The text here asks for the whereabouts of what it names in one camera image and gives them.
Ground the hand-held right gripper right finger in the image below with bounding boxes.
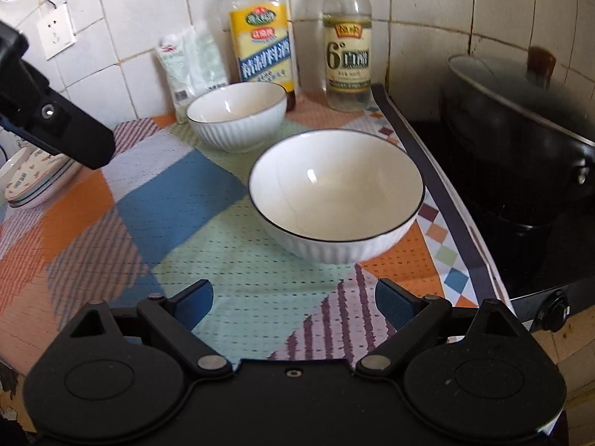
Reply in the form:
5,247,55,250
356,278,528,375

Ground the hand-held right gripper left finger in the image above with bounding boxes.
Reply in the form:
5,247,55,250
70,279,233,377

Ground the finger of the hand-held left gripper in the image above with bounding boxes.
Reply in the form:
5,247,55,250
21,90,116,170

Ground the pink plate with bunny print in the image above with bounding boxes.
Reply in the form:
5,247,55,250
2,146,82,205

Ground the white ribbed bowl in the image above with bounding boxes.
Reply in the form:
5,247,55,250
186,82,287,153
248,130,426,263

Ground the patchwork tablecloth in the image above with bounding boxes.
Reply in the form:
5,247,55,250
0,84,517,382

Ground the black gas stove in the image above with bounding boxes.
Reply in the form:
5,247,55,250
386,84,595,330

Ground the white salt bag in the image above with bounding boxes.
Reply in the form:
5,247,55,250
155,25,231,124

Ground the black cooking pot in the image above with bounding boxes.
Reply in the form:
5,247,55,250
441,74,595,228

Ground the cooking wine bottle yellow label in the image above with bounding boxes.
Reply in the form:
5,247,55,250
228,0,298,111

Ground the clear vinegar bottle yellow cap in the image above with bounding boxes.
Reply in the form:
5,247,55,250
322,0,373,112

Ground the glass pot lid brown knob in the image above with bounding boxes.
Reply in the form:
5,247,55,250
447,45,595,149

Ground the white wall socket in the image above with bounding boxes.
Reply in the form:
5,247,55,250
36,2,76,60

